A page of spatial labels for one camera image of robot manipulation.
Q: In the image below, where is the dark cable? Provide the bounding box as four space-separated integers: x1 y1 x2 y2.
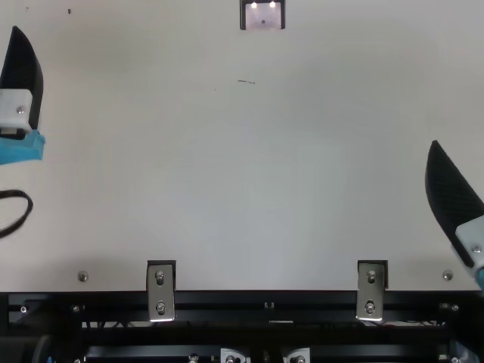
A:
0 188 35 240

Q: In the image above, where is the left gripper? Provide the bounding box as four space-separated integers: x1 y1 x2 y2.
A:
0 25 48 166

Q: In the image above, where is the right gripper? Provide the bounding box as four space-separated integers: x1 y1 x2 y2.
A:
424 139 484 293

